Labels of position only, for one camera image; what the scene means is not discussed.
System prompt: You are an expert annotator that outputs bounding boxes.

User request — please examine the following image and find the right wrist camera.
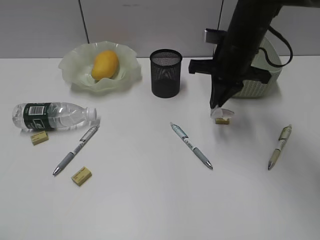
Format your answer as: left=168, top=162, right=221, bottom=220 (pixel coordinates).
left=204, top=28, right=227, bottom=45

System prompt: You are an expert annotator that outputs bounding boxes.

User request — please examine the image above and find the waste paper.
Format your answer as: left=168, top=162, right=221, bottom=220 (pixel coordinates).
left=210, top=106, right=235, bottom=119

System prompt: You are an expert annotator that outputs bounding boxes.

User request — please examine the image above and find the grey grip ballpoint pen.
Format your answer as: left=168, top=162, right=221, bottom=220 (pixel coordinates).
left=170, top=122, right=214, bottom=170

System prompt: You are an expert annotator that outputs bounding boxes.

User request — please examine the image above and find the yellow eraser near basket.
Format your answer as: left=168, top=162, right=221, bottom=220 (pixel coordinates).
left=214, top=116, right=232, bottom=125

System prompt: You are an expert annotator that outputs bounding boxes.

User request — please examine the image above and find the left grey grip pen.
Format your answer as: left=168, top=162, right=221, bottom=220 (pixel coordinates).
left=52, top=124, right=100, bottom=176

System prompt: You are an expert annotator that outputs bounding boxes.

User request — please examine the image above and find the yellow eraser near bottle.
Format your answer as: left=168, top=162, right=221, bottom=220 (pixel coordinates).
left=30, top=131, right=49, bottom=146

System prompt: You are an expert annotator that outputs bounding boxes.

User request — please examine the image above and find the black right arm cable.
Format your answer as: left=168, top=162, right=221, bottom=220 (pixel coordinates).
left=257, top=26, right=293, bottom=68

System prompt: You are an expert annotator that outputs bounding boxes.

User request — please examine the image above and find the yellow eraser front left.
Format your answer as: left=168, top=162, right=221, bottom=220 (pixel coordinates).
left=71, top=166, right=92, bottom=187

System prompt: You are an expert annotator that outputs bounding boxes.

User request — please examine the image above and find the yellow mango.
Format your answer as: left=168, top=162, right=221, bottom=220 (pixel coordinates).
left=91, top=50, right=119, bottom=81

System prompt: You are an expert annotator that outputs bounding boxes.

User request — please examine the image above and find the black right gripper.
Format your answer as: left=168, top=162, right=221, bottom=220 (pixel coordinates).
left=188, top=42, right=271, bottom=109

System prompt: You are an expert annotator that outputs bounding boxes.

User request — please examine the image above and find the pale green wavy plate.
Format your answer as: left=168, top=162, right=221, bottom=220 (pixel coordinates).
left=58, top=41, right=142, bottom=94

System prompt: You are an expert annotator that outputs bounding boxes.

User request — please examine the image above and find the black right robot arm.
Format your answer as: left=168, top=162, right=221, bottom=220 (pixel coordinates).
left=188, top=0, right=280, bottom=109

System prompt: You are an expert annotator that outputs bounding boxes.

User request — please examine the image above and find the beige grip ballpoint pen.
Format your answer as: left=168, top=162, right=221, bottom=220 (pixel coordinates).
left=267, top=124, right=292, bottom=171

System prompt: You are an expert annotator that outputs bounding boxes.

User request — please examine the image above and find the clear plastic water bottle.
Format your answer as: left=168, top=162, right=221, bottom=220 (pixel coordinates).
left=12, top=102, right=97, bottom=131

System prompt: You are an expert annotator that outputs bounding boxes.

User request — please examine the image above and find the black mesh pen holder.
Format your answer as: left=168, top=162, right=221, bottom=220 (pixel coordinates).
left=149, top=49, right=183, bottom=99

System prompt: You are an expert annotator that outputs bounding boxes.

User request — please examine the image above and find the pale green woven basket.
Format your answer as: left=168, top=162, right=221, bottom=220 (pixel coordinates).
left=213, top=37, right=283, bottom=99

